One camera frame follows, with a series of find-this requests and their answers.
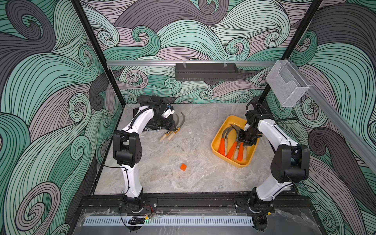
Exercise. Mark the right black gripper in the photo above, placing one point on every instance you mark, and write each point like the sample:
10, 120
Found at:
246, 142

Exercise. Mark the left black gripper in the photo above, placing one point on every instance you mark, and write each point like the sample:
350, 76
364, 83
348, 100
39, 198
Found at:
173, 124

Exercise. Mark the wooden handle sickle with label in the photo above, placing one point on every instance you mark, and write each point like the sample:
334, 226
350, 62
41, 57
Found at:
164, 135

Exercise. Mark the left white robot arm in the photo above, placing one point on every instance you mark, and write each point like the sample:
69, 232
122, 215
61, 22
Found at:
127, 146

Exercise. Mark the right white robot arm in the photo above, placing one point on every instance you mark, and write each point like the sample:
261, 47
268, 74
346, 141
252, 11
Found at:
290, 164

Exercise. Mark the black ribbed storage case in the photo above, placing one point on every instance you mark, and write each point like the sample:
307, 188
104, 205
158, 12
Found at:
141, 119

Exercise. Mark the yellow plastic tray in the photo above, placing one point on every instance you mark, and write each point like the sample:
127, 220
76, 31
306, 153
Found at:
228, 146

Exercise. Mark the small orange block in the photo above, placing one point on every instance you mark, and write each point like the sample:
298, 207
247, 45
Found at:
183, 167

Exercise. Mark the black wall shelf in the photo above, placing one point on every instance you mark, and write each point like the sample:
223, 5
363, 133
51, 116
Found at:
207, 72

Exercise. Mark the clear acrylic wall holder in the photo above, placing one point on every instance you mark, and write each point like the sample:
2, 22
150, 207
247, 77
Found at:
287, 83

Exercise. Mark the white slotted cable duct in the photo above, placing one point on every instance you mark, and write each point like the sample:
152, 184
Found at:
171, 221

